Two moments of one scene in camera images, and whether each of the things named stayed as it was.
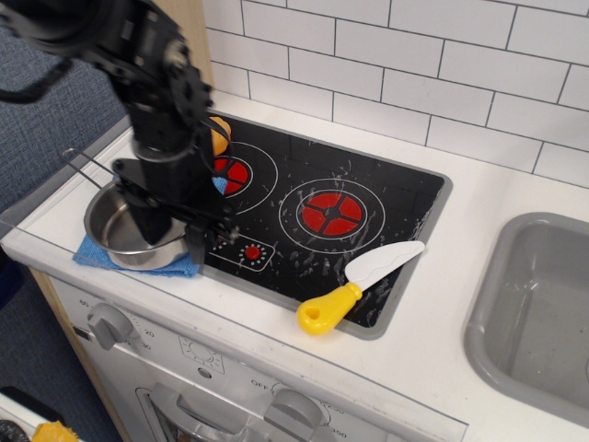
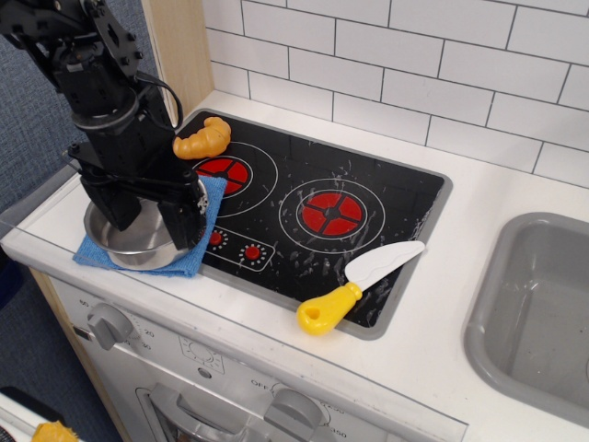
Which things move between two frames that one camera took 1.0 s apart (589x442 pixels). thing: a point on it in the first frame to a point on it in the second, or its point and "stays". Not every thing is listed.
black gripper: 178,180 to 144,159
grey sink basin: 528,332 stays
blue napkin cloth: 90,253 stays
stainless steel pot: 113,225 stays
